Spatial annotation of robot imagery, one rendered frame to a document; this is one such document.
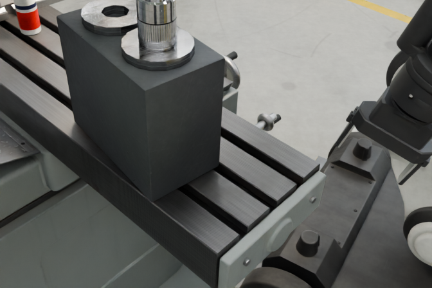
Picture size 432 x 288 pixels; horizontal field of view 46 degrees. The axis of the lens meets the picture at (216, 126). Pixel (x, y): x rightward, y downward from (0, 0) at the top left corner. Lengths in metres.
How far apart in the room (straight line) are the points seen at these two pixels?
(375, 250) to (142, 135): 0.72
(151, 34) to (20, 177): 0.44
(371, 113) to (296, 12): 2.64
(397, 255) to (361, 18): 2.37
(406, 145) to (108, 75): 0.42
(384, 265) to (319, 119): 1.35
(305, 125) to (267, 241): 1.72
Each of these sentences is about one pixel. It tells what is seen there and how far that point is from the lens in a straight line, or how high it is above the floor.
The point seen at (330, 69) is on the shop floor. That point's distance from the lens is 2.82.
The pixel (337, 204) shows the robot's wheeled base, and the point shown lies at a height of 0.59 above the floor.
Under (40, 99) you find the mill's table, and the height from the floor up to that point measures 0.96.
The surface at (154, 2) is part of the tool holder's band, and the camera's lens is 0.59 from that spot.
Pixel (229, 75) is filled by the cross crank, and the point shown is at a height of 0.67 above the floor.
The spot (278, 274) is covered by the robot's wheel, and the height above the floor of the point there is 0.60.
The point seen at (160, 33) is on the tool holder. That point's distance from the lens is 0.60.
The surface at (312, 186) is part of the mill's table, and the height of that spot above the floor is 0.95.
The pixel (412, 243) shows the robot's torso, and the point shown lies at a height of 0.67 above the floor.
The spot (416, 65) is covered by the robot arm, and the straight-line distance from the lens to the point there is 0.69.
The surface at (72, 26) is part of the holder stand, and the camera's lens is 0.71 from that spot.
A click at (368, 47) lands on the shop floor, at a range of 3.10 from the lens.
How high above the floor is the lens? 1.48
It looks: 39 degrees down
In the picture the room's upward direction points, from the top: 3 degrees clockwise
